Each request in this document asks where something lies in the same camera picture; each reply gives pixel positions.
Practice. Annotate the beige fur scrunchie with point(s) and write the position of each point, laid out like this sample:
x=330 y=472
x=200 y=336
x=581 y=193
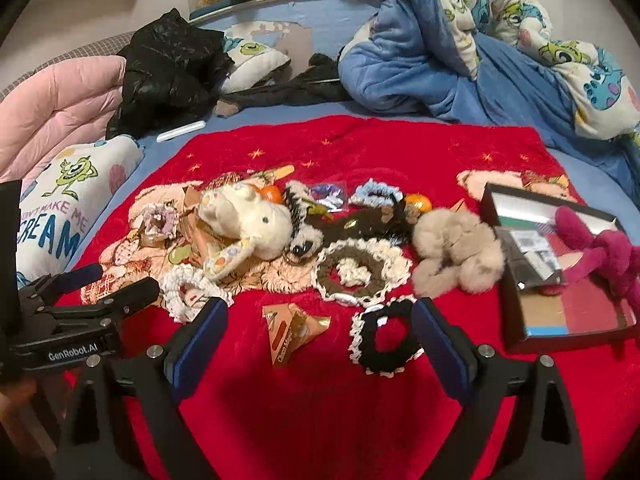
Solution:
x=450 y=235

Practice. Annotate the blue bed sheet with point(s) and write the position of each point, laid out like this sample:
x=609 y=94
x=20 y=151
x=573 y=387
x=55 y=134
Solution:
x=270 y=110

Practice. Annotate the large monster print pillow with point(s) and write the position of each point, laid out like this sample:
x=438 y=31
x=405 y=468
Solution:
x=75 y=185

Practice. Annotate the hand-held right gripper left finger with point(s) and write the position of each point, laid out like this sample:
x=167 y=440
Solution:
x=200 y=345

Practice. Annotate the black puffer jacket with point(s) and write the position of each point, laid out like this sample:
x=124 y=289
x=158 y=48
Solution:
x=165 y=75

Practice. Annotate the dark brown fuzzy scrunchie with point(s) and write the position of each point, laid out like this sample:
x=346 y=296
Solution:
x=360 y=225

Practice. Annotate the white crochet scrunchie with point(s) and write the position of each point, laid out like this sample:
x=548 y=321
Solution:
x=175 y=285

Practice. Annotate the white plush toy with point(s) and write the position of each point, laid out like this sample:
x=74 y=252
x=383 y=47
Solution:
x=250 y=215

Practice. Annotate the white plastic tube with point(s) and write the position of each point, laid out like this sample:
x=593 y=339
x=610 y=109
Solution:
x=180 y=131

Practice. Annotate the blue monster print quilt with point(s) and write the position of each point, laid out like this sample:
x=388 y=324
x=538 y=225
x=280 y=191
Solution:
x=400 y=60

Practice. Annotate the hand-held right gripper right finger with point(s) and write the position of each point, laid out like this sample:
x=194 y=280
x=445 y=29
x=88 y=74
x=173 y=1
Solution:
x=442 y=345

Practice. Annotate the brown triangular snack packet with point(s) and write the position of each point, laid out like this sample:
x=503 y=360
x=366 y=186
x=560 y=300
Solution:
x=295 y=330

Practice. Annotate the pink quilt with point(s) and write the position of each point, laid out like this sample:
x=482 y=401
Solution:
x=50 y=110

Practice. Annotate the black card packet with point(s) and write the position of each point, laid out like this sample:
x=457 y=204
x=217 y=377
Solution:
x=525 y=260

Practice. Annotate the dark brown garment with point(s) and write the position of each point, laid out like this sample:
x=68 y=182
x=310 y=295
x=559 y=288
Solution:
x=295 y=90

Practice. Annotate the magenta plush toy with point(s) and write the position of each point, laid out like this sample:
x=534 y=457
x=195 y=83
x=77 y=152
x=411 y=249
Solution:
x=600 y=255

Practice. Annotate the small monster print pillow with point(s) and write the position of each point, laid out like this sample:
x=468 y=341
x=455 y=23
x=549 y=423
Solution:
x=255 y=60

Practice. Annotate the black and white scrunchie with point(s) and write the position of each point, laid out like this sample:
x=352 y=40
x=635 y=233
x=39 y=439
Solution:
x=370 y=355

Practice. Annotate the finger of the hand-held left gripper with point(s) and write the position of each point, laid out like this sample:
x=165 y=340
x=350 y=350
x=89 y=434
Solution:
x=135 y=292
x=80 y=275

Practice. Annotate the dark cardboard box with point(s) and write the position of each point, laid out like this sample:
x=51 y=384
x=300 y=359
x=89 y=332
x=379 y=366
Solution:
x=550 y=320

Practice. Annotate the red bear print blanket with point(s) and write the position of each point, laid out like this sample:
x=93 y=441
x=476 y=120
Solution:
x=325 y=410

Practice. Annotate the blue crochet scrunchie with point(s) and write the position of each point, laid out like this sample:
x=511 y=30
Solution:
x=365 y=190

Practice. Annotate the pink crochet scrunchie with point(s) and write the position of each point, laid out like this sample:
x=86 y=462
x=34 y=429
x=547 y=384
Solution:
x=150 y=225

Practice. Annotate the black white fuzzy hair clip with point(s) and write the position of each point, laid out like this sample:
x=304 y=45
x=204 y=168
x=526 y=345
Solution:
x=300 y=210

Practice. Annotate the clear plastic packet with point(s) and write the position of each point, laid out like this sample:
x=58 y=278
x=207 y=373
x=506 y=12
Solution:
x=327 y=195

